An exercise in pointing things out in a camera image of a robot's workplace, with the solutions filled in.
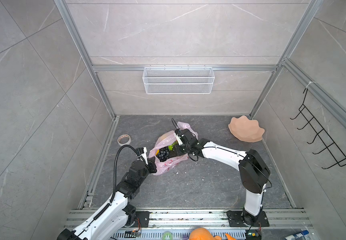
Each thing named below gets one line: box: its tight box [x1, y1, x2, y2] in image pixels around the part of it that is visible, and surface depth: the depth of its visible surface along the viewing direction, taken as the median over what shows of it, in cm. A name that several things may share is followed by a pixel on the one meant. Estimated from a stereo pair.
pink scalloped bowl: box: [228, 115, 265, 142], surface depth 112 cm
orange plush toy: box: [189, 227, 237, 240], surface depth 65 cm
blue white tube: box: [284, 230, 309, 240], surface depth 70 cm
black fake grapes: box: [156, 146, 170, 162], surface depth 94 cm
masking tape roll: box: [117, 134, 132, 146], surface depth 106 cm
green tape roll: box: [162, 232, 173, 240], surface depth 71 cm
